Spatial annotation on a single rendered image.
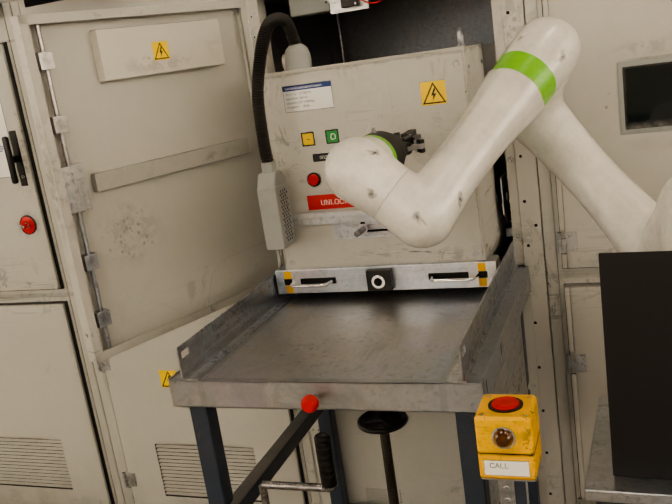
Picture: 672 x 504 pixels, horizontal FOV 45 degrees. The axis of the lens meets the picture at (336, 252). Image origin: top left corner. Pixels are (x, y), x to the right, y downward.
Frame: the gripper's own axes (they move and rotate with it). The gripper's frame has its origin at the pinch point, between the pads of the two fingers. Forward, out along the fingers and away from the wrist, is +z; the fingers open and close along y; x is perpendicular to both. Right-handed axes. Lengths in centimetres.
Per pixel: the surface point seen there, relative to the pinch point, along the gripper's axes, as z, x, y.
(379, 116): 13.6, 4.0, -9.8
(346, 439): 33, -87, -38
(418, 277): 12.3, -33.4, -5.3
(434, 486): 33, -100, -14
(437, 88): 13.5, 8.5, 3.9
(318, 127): 13.5, 3.1, -24.6
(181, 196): 7, -9, -60
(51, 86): -20, 21, -68
